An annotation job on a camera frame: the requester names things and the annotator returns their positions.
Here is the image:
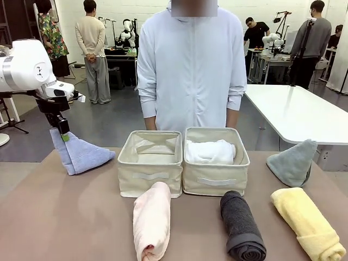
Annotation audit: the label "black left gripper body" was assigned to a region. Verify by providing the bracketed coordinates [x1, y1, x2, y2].
[36, 95, 72, 129]

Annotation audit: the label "blue cone-folded towel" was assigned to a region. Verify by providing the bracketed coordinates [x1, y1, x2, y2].
[49, 127, 116, 176]

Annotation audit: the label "pink towel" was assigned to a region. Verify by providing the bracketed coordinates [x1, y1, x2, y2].
[133, 181, 172, 261]

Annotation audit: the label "dark grey towel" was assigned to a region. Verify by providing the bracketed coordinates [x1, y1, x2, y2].
[220, 190, 268, 261]

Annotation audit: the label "grey cone-folded towel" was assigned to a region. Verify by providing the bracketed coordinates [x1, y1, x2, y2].
[266, 139, 318, 188]

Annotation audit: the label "yellow towel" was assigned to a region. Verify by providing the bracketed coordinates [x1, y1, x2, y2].
[270, 187, 347, 261]

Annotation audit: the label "person's left forearm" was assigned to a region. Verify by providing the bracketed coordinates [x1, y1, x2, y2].
[226, 108, 239, 128]

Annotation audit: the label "person's right forearm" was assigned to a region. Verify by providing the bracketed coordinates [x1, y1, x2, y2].
[144, 116, 158, 131]

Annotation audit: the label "black floor tripod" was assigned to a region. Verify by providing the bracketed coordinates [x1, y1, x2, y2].
[0, 91, 29, 136]

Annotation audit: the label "woman in floral shirt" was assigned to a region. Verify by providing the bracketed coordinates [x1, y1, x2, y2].
[37, 0, 72, 82]

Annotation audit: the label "man in cream sweater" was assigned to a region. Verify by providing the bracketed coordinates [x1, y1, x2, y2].
[74, 0, 112, 105]

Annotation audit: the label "dark background work table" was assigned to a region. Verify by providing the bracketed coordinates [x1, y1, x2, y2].
[104, 46, 138, 88]

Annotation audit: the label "beige fabric bin with divider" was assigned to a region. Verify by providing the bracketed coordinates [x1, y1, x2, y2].
[117, 130, 184, 199]

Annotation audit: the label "white black humanoid robot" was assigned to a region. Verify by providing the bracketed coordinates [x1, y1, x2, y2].
[116, 18, 137, 50]

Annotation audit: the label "person in white hoodie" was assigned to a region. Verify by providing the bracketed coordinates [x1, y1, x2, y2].
[136, 0, 248, 132]

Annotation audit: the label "white rolled towel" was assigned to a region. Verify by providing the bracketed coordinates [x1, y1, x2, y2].
[186, 139, 236, 165]

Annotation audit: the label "man in black t-shirt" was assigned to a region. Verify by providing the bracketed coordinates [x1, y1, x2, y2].
[243, 16, 271, 83]

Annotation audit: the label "grey background work table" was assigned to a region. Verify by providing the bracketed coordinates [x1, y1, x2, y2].
[247, 48, 294, 85]

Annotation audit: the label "white background robot arms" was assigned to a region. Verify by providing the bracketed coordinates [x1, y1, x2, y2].
[262, 33, 285, 57]

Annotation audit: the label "large white table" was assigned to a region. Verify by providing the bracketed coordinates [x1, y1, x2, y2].
[244, 84, 348, 172]

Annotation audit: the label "black tripod with red joint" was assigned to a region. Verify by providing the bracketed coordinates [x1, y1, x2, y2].
[273, 10, 292, 44]

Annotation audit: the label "person in grey sweater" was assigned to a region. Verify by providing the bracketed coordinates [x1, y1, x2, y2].
[289, 0, 333, 90]

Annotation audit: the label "seated person in black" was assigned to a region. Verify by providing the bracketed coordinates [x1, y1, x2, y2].
[327, 24, 344, 80]

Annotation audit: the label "white frame side table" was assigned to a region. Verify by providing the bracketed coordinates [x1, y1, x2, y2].
[0, 95, 21, 129]

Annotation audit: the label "black camera stand pole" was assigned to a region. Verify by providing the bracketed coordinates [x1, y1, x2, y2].
[289, 18, 316, 88]

